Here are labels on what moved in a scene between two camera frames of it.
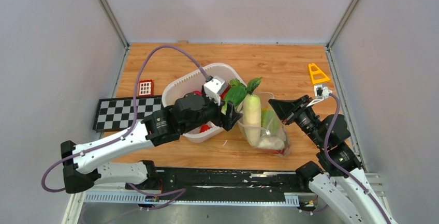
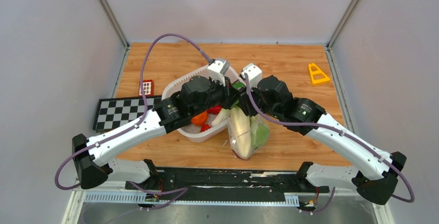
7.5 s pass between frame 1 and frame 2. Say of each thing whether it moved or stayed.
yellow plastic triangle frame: stayed
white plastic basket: stayed
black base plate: stayed
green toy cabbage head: moved
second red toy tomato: stayed
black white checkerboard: stayed
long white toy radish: moved
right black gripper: moved
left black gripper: moved
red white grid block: stayed
